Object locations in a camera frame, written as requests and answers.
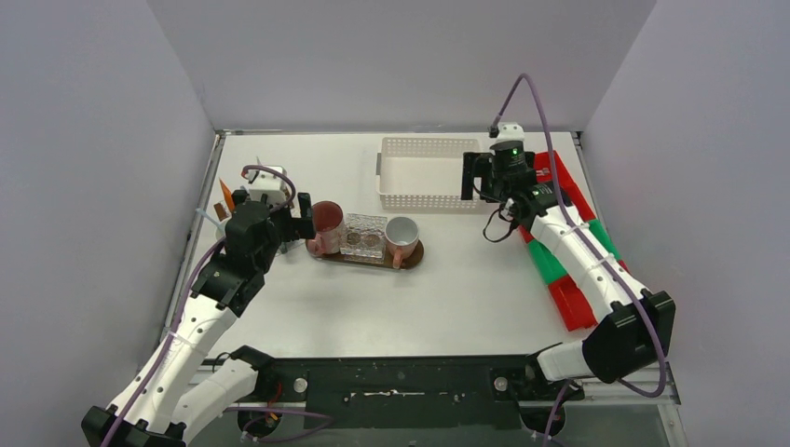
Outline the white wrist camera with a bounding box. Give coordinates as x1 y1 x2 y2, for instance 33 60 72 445
242 169 291 208
488 122 525 144

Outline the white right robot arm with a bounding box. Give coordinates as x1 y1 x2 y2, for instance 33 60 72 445
461 141 675 400

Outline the pink ghost pattern mug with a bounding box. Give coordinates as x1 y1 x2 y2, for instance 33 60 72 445
306 201 345 256

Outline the orange-pink mug white inside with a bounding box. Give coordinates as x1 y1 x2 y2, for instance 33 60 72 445
385 216 420 269

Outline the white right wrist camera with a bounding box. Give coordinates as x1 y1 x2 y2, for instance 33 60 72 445
488 122 525 144

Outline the white perforated plastic basket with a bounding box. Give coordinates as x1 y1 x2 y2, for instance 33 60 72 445
375 136 487 214

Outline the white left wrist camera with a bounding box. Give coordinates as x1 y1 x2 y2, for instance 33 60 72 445
242 169 291 208

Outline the green plastic tray insert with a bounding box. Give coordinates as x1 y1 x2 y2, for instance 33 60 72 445
520 219 622 284

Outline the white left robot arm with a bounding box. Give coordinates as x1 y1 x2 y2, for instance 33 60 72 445
81 193 316 446

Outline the clear acrylic toothbrush holder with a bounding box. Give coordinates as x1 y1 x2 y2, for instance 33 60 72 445
341 213 388 259

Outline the brown oval wooden tray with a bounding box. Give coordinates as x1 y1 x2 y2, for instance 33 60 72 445
306 239 425 270

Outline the pink mug white inside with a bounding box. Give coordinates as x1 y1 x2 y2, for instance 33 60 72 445
214 222 226 241

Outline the light blue toothbrush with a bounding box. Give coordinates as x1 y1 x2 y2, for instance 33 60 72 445
195 208 222 229

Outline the red plastic organizer tray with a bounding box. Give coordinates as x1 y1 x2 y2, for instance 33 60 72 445
519 153 629 331

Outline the wooden acrylic toothbrush holder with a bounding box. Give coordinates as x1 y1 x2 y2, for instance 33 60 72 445
213 202 229 222

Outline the orange toothpaste tube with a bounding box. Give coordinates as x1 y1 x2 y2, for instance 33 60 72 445
219 179 236 213

